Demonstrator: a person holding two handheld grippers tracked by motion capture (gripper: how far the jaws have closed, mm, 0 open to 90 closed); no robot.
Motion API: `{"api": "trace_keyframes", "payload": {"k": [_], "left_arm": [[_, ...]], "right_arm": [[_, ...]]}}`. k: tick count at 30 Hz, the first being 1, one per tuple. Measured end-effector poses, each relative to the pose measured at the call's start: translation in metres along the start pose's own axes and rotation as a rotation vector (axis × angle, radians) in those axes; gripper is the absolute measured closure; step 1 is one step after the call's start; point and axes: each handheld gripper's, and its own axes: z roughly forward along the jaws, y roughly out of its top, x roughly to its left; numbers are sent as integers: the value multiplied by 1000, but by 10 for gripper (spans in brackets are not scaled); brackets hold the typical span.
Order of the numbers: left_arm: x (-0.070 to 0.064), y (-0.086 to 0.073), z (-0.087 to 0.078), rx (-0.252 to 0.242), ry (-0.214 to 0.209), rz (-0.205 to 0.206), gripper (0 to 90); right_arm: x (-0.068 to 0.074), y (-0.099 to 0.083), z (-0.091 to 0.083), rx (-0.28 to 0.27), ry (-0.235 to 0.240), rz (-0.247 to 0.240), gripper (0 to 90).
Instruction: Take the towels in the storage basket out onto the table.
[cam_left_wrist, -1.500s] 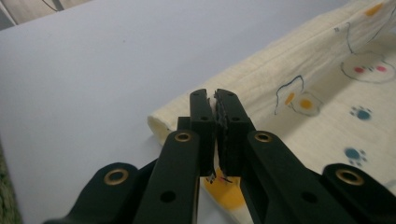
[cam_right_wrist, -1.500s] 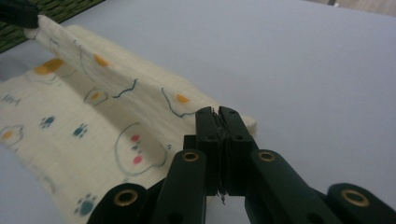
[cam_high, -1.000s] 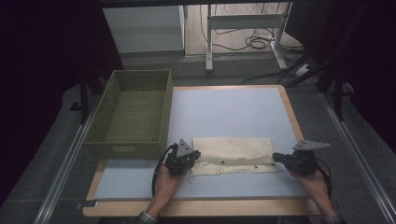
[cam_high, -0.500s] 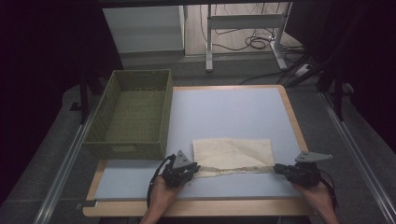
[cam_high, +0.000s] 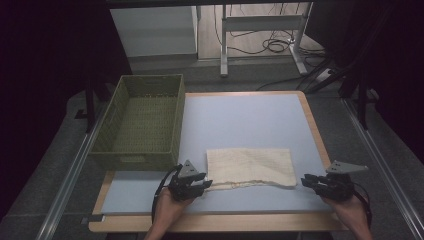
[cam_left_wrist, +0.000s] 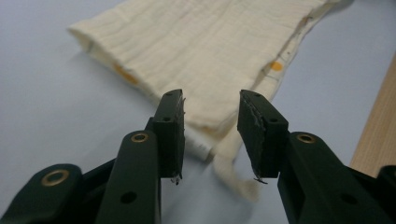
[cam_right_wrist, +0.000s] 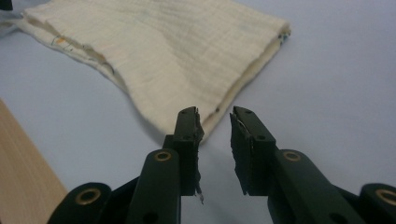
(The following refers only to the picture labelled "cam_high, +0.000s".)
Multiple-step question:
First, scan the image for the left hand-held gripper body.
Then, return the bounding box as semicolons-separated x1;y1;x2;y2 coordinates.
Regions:
167;159;202;202

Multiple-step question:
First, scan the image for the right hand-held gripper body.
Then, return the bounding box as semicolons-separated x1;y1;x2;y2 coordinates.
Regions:
319;160;370;203

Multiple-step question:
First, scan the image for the cream cloth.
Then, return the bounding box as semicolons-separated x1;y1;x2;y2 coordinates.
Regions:
205;147;298;191

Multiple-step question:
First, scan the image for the green woven basket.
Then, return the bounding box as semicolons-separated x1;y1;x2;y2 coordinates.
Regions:
87;73;186;173

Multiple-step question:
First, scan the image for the person's right hand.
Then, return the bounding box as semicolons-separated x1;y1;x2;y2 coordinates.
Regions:
321;190;372;232

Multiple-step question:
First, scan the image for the person's left hand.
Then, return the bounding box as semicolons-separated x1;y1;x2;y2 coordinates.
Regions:
152;187;196;233

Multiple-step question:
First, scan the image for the pale blue table mat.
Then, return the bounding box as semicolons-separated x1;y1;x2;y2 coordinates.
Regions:
100;93;334;215

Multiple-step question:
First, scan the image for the black stand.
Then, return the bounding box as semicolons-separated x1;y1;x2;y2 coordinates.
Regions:
339;74;372;131
74;79;98;134

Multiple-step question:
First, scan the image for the black tape piece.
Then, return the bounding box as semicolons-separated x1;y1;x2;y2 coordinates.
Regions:
80;214;106;225

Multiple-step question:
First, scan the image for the white power strip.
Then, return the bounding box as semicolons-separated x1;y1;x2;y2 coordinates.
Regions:
314;67;334;83

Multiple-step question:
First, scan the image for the white cabinet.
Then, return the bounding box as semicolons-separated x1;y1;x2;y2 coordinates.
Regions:
109;5;200;58

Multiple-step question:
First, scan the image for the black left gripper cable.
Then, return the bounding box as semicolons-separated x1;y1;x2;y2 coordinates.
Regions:
151;164;184;224

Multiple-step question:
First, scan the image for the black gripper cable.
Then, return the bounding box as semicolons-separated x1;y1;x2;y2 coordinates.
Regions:
151;164;184;224
352;181;374;230

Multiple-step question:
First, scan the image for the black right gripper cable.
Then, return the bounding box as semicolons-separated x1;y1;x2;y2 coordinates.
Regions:
352;181;374;230

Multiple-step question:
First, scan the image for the metal floor rail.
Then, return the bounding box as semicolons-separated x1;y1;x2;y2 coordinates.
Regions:
34;101;113;240
342;98;424;240

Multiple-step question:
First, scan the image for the tangle of black floor cables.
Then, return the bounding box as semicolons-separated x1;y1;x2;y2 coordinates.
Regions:
213;2;329;58

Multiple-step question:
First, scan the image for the white desk frame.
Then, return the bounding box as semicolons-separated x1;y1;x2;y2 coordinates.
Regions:
219;2;314;79

